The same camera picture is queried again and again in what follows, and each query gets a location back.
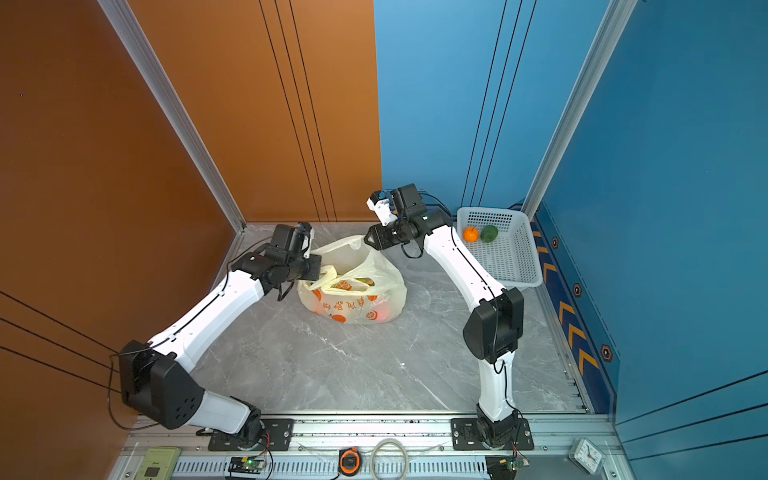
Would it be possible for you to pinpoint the printed translucent plastic bag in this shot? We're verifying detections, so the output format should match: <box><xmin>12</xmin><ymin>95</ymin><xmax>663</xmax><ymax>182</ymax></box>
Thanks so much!
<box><xmin>297</xmin><ymin>235</ymin><xmax>407</xmax><ymax>324</ymax></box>

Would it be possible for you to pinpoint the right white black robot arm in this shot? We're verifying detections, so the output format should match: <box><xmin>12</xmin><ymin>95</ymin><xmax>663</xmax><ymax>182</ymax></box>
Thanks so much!
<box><xmin>364</xmin><ymin>211</ymin><xmax>524</xmax><ymax>449</ymax></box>

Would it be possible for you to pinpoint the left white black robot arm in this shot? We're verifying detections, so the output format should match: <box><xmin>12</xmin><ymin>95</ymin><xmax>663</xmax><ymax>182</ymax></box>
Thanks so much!
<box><xmin>116</xmin><ymin>251</ymin><xmax>321</xmax><ymax>449</ymax></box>

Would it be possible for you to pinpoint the orange fruit in basket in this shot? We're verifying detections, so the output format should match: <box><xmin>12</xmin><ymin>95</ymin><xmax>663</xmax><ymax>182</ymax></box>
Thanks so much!
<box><xmin>462</xmin><ymin>227</ymin><xmax>480</xmax><ymax>243</ymax></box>

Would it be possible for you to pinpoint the green fruit in basket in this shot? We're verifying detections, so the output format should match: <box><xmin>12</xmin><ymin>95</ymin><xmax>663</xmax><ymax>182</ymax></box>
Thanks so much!
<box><xmin>480</xmin><ymin>225</ymin><xmax>499</xmax><ymax>243</ymax></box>

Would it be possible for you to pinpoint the white plastic basket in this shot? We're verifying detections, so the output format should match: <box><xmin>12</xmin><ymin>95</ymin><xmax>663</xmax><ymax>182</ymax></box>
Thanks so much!
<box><xmin>457</xmin><ymin>207</ymin><xmax>543</xmax><ymax>290</ymax></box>

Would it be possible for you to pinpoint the orange black tape measure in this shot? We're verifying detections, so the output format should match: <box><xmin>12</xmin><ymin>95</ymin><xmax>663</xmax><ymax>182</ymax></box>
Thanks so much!
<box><xmin>338</xmin><ymin>447</ymin><xmax>362</xmax><ymax>477</ymax></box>

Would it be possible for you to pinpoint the left green circuit board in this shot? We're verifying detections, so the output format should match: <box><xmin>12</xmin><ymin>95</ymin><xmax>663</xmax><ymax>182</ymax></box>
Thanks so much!
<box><xmin>227</xmin><ymin>456</ymin><xmax>269</xmax><ymax>479</ymax></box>

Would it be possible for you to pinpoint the right circuit board module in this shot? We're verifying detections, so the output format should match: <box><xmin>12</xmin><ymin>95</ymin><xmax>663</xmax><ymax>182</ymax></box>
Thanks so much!
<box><xmin>485</xmin><ymin>455</ymin><xmax>530</xmax><ymax>480</ymax></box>

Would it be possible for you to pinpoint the white desk clock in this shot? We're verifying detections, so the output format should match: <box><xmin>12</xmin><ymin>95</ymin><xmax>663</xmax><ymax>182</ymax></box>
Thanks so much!
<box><xmin>568</xmin><ymin>437</ymin><xmax>605</xmax><ymax>475</ymax></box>

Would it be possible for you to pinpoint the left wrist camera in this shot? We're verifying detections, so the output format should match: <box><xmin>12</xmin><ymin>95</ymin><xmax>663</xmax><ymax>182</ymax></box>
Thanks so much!
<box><xmin>265</xmin><ymin>222</ymin><xmax>314</xmax><ymax>263</ymax></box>

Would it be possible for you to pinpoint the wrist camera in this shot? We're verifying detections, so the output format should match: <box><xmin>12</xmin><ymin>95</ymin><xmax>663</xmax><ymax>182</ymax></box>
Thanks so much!
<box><xmin>265</xmin><ymin>222</ymin><xmax>314</xmax><ymax>263</ymax></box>
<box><xmin>366</xmin><ymin>184</ymin><xmax>427</xmax><ymax>226</ymax></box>

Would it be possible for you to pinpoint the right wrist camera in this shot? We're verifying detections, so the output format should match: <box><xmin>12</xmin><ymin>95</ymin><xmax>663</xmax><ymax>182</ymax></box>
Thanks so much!
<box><xmin>366</xmin><ymin>184</ymin><xmax>427</xmax><ymax>226</ymax></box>

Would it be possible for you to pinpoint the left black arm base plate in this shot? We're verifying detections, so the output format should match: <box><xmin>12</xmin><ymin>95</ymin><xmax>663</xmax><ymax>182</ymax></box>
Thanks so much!
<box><xmin>208</xmin><ymin>418</ymin><xmax>295</xmax><ymax>453</ymax></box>

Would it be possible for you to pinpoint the white coiled cable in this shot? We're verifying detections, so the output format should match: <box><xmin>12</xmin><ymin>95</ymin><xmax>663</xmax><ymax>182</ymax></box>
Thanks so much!
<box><xmin>370</xmin><ymin>439</ymin><xmax>410</xmax><ymax>480</ymax></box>

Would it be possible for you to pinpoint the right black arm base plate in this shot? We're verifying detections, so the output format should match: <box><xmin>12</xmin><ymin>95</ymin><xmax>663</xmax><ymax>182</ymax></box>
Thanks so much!
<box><xmin>450</xmin><ymin>416</ymin><xmax>535</xmax><ymax>451</ymax></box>

